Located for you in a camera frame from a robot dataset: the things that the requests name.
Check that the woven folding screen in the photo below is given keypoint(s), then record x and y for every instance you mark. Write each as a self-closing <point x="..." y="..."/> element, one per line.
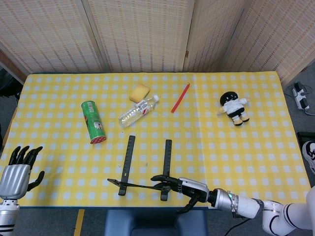
<point x="142" y="32"/>

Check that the clear plastic water bottle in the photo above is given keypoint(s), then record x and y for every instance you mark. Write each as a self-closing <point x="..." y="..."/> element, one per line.
<point x="133" y="114"/>

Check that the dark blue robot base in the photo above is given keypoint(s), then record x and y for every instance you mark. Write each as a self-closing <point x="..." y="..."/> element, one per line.
<point x="155" y="223"/>

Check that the yellow sponge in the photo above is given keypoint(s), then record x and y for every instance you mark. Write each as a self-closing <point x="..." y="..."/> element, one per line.
<point x="139" y="93"/>

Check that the white and black sneaker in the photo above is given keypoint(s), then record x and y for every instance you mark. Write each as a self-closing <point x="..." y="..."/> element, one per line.
<point x="310" y="157"/>

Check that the black and white plush doll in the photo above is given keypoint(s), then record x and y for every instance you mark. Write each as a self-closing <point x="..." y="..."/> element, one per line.
<point x="233" y="105"/>

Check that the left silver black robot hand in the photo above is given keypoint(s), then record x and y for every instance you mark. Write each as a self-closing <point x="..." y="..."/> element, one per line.
<point x="14" y="179"/>

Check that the red pen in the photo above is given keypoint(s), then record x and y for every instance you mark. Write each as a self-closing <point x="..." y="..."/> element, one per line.
<point x="180" y="98"/>

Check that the black bulky object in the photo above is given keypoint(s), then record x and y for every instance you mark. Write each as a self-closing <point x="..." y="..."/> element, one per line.
<point x="8" y="84"/>

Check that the black folding stand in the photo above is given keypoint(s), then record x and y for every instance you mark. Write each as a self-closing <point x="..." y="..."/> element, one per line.
<point x="129" y="157"/>

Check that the green chips can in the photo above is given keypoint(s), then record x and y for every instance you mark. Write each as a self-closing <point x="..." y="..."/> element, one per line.
<point x="93" y="120"/>

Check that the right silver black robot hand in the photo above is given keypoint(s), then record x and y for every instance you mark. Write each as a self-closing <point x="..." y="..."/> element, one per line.
<point x="194" y="188"/>

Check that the white power strip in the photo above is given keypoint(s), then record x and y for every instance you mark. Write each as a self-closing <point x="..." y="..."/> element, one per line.
<point x="300" y="97"/>

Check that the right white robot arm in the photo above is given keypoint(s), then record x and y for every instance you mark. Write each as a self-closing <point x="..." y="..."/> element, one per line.
<point x="246" y="205"/>

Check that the yellow checkered tablecloth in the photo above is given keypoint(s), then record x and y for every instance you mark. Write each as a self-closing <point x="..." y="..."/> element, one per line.
<point x="221" y="159"/>

